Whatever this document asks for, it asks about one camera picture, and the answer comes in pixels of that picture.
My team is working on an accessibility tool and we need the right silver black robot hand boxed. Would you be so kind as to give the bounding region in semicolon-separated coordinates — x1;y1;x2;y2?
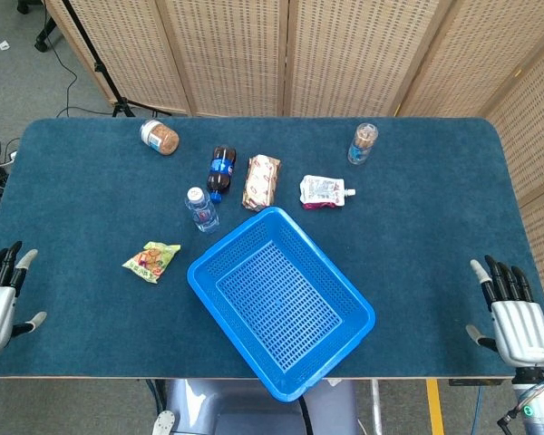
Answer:
465;255;544;368

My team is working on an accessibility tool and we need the green snack packet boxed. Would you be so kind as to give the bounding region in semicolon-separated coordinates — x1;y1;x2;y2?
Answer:
121;241;182;285

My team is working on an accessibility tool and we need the clear water bottle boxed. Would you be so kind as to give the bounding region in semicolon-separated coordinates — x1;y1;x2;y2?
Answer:
184;187;220;235

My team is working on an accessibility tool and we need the white and red spouted pouch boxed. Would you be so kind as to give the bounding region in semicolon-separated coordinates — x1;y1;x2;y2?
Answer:
298;175;357;211

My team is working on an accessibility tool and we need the blue carpet table mat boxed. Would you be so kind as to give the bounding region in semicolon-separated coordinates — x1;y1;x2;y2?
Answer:
0;117;544;380

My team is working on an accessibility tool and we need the metal table leg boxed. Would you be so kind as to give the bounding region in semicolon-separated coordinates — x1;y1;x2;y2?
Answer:
369;379;384;435

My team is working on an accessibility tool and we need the brown-filled jar with white lid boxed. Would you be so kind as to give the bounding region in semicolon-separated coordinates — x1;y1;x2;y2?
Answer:
139;119;180;157

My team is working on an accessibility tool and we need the clear tube of biscuit sticks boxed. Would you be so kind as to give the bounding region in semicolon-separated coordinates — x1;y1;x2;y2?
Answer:
346;122;380;166

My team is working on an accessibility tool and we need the blue perforated plastic basket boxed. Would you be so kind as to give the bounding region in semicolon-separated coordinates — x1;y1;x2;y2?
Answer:
186;206;377;403

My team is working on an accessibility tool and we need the silver robot torso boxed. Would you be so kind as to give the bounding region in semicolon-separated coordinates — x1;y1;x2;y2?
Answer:
151;378;359;435

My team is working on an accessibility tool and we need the dark cola bottle blue label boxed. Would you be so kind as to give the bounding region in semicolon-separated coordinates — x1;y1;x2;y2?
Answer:
206;145;238;203

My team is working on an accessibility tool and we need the black tripod stand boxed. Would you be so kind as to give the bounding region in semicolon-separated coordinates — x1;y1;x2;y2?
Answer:
61;0;172;119

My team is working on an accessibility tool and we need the black office chair base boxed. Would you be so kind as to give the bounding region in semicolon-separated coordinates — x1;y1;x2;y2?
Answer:
16;0;58;53

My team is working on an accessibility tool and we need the beige wrapped snack pack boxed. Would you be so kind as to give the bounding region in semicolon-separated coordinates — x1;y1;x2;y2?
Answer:
241;154;283;213

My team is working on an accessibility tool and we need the wicker folding screen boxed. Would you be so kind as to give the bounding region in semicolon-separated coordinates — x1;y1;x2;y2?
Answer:
44;0;544;404

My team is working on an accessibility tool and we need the thin blue cable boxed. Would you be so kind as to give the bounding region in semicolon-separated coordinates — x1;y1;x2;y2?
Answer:
473;384;484;435

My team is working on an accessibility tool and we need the black floor cable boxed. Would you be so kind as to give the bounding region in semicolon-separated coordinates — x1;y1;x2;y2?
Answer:
44;38;119;119

